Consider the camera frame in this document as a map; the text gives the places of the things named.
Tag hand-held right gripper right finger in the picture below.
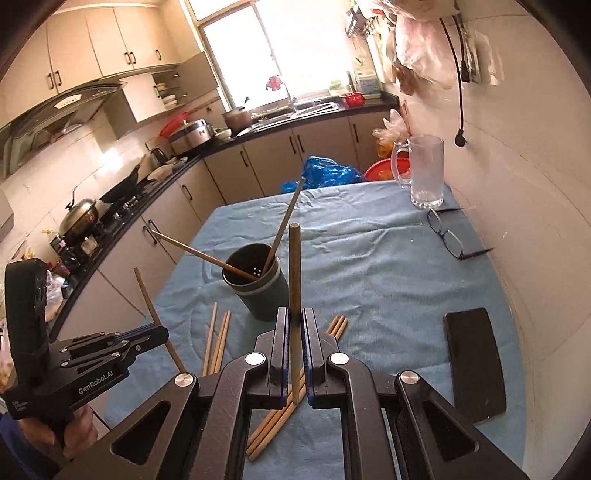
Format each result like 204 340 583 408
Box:
302 308 532 480

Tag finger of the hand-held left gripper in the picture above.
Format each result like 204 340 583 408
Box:
59 324 163 355
64 327 170 371

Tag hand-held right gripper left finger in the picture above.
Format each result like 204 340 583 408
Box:
53 307 296 480

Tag wooden chopstick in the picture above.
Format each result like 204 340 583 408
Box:
246 316 338 446
134 267 186 374
249 318 348 461
288 223 302 404
148 231 260 281
247 316 344 453
202 302 218 376

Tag dark grey chopstick holder cup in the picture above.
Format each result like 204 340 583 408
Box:
223 244 291 321

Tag bundle of wooden chopsticks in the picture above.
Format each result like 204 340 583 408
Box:
262 176 306 278

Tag person's left forearm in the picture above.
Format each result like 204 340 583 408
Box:
0 412 35 480

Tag person's left hand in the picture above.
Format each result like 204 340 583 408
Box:
28 404 100 462

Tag white plastic bag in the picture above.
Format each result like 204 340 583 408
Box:
44 270 75 319

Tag blue tablecloth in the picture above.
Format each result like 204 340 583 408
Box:
104 180 527 480

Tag steel lidded pot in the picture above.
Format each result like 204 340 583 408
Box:
59 187 100 241

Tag gas stove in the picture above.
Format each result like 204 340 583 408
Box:
60 185 155 259

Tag black wok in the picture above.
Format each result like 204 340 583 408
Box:
99 164 141 204

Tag black smartphone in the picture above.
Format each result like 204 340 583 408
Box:
443 308 507 424

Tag blue plastic bag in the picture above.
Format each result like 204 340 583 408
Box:
281 156 368 193

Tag black eyeglasses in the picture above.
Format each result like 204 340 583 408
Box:
426 207 495 260

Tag lower kitchen cabinets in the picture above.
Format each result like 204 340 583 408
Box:
48 111 393 425

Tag red plastic basin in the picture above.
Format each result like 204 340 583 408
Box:
363 158 411 182

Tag range hood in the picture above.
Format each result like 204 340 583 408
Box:
0 80 129 180

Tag black kitchen countertop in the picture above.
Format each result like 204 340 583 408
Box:
46 92 400 342

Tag silver rice cooker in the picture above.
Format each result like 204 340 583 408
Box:
168 119 216 155

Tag glass mug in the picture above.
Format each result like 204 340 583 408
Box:
392 135 445 209

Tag red colander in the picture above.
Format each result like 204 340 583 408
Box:
159 111 191 138

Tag steel sink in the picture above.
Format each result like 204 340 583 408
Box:
238 102 340 134

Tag brown cooking pot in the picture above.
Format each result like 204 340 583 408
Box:
222 106 253 132

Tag dish shelf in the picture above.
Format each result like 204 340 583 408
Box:
154 69 186 110

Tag white cutting board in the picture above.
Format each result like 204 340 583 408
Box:
365 34 386 81

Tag kitchen window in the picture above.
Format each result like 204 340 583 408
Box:
187 0 386 106

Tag clear plastic bag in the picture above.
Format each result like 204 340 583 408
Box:
392 11 457 96

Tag large printed plastic bag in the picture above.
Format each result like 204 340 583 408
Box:
376 0 458 21

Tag upper wall cabinets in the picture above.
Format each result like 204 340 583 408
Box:
0 0 183 121

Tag black cable with round end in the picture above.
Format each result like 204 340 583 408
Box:
438 17 468 148

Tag black cable with plug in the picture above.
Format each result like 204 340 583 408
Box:
455 14 472 84

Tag metal wall rack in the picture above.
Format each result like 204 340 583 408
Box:
346 7 377 40

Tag white wall socket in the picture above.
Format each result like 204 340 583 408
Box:
464 28 502 86

